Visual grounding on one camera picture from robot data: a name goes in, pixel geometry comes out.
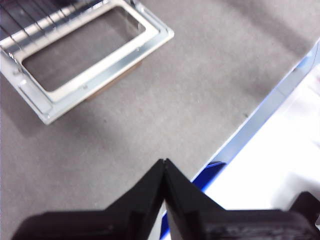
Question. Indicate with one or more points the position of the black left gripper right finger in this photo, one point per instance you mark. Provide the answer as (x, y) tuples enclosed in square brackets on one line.
[(212, 225)]

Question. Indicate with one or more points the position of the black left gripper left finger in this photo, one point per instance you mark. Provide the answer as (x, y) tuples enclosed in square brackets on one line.
[(120, 222)]

